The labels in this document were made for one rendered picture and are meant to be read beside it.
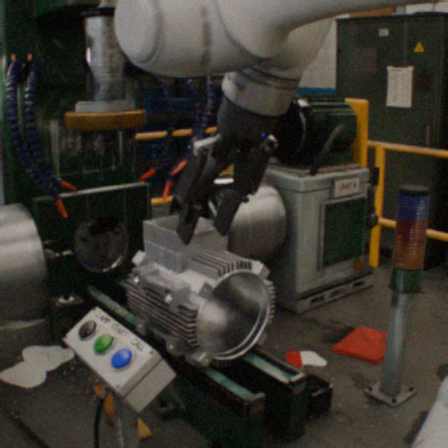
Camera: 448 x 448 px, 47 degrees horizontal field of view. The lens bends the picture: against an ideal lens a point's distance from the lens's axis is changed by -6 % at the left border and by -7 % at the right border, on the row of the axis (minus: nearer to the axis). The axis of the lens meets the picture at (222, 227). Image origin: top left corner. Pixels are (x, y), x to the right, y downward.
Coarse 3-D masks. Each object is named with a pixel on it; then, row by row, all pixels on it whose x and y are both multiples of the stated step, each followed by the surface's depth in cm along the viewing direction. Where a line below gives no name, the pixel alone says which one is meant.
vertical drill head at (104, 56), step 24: (96, 24) 106; (96, 48) 107; (120, 48) 109; (96, 72) 108; (120, 72) 111; (96, 96) 110; (120, 96) 112; (72, 120) 108; (96, 120) 107; (120, 120) 108; (144, 120) 114; (96, 144) 110
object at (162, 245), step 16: (144, 224) 97; (160, 224) 100; (176, 224) 102; (208, 224) 99; (144, 240) 98; (160, 240) 94; (176, 240) 90; (192, 240) 91; (208, 240) 93; (224, 240) 95; (160, 256) 95; (176, 256) 90; (176, 272) 91
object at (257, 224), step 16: (224, 176) 132; (224, 192) 125; (272, 192) 133; (176, 208) 137; (240, 208) 125; (256, 208) 128; (272, 208) 131; (240, 224) 124; (256, 224) 127; (272, 224) 130; (240, 240) 125; (256, 240) 128; (272, 240) 132; (240, 256) 127; (256, 256) 131; (272, 256) 136
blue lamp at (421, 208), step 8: (400, 192) 91; (400, 200) 91; (408, 200) 90; (416, 200) 89; (424, 200) 89; (400, 208) 91; (408, 208) 90; (416, 208) 90; (424, 208) 90; (400, 216) 92; (408, 216) 90; (416, 216) 90; (424, 216) 90
